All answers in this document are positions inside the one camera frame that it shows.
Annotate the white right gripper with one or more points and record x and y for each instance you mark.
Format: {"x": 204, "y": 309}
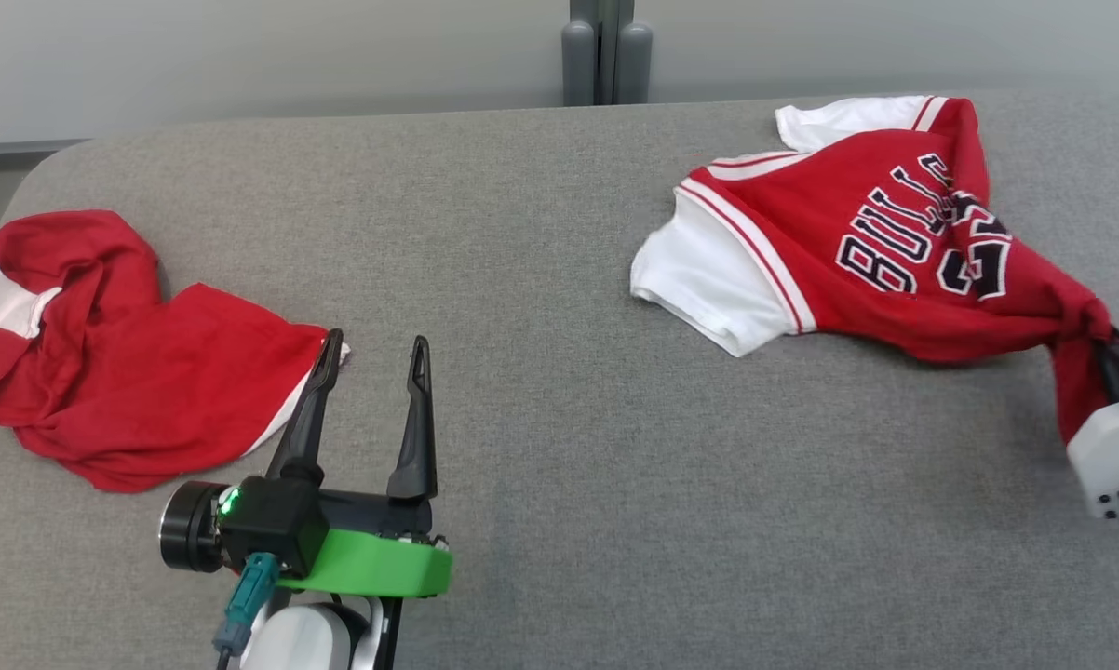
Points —
{"x": 1113, "y": 451}

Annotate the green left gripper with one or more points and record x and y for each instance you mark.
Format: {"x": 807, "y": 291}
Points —
{"x": 373, "y": 563}

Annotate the red shorts with white stripe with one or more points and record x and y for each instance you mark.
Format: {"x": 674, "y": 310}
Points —
{"x": 122, "y": 372}

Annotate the red white Bulls jersey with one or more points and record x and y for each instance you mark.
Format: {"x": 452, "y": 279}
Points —
{"x": 857, "y": 195}

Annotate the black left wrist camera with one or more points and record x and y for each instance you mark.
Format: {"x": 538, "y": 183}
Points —
{"x": 266, "y": 526}

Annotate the grey double partition post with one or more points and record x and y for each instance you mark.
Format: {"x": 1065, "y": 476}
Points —
{"x": 606, "y": 51}

